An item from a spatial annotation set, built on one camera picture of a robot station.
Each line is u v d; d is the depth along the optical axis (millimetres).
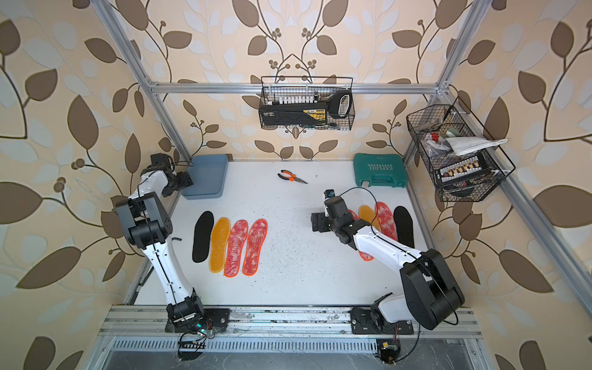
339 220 667
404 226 963
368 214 1014
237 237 935
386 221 963
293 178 1123
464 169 667
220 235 938
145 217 606
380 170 1111
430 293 422
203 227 971
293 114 842
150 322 753
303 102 844
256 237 935
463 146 629
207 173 1177
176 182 909
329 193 788
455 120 787
